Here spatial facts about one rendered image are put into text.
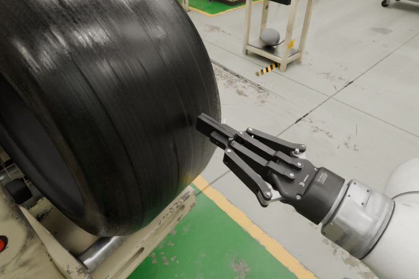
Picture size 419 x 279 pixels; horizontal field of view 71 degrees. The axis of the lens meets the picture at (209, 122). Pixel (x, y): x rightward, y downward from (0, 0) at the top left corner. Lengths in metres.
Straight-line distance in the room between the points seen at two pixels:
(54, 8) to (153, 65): 0.14
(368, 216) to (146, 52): 0.36
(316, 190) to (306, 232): 1.49
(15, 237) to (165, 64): 0.44
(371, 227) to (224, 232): 1.45
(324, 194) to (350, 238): 0.06
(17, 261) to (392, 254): 0.64
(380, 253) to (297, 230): 1.48
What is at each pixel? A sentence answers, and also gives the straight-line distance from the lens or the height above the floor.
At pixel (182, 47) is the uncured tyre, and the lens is 0.49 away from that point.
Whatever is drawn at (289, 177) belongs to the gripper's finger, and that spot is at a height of 1.25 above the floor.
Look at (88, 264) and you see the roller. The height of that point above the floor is 0.92.
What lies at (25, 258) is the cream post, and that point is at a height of 0.98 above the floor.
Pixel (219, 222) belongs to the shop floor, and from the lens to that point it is 1.85.
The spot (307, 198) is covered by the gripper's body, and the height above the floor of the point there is 1.24.
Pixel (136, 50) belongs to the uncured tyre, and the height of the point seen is 1.38.
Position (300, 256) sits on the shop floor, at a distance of 1.81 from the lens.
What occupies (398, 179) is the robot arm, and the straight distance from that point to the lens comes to 0.56.
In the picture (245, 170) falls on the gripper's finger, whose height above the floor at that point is 1.25.
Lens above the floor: 1.56
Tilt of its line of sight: 39 degrees down
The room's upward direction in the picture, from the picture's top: straight up
